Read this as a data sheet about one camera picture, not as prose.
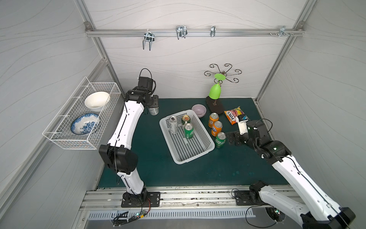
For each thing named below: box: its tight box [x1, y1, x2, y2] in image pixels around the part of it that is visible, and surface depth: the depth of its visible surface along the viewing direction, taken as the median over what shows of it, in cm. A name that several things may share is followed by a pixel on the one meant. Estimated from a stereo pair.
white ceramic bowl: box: [84, 91, 110, 113], surface depth 73 cm
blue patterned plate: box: [70, 112, 99, 136], surface depth 65 cm
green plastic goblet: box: [208, 73, 227, 100], surface depth 98 cm
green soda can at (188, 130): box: [183, 123, 194, 140], surface depth 92 cm
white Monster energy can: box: [169, 115, 178, 135], surface depth 92 cm
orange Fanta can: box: [208, 112, 220, 129], surface depth 100 cm
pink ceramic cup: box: [191, 104, 207, 118], surface depth 110 cm
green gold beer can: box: [181, 114, 191, 125], surface depth 96 cm
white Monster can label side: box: [148, 107, 160, 116], surface depth 86 cm
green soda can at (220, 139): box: [215, 131, 227, 149], surface depth 88 cm
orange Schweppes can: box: [211, 120, 224, 137], surface depth 95 cm
